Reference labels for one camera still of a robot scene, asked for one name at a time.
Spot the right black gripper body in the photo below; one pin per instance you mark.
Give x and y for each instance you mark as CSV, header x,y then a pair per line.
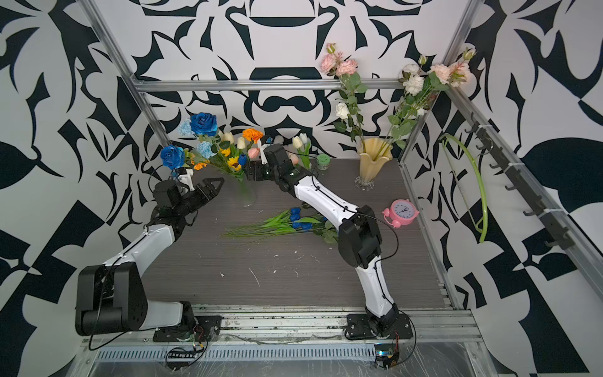
x,y
261,170

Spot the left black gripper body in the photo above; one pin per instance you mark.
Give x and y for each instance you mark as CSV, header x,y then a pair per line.
x,y
191,203

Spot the blue rose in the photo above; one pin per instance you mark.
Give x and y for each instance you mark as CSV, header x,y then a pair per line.
x,y
324,229

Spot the yellow wavy glass vase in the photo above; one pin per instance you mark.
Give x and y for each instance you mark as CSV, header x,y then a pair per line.
x,y
374,154

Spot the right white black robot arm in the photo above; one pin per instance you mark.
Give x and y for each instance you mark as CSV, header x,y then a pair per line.
x,y
359,237

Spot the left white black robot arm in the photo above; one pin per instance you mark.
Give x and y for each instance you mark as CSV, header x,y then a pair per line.
x,y
111,297

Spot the clear glass vase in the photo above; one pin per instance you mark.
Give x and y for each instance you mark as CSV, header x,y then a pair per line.
x,y
245,194

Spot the tulip bouquet blue white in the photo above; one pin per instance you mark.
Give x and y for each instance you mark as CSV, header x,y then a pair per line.
x,y
301,154

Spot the mixed sunflower bouquet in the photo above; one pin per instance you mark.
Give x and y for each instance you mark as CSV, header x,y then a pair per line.
x,y
213,148

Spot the pink alarm clock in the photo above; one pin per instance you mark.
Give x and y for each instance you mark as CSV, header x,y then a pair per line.
x,y
400,213

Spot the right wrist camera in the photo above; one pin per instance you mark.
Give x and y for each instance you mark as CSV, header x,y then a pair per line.
x,y
261,147

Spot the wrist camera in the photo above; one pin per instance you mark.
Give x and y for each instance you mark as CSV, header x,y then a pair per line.
x,y
185,177
261,147

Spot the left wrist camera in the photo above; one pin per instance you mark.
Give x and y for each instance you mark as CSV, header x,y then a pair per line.
x,y
185,177

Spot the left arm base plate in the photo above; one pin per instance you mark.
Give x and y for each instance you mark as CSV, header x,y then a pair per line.
x,y
201,329

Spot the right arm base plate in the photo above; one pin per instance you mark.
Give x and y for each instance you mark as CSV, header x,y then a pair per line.
x,y
366,327

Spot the black hook rail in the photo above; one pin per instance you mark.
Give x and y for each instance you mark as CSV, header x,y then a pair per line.
x,y
521,180

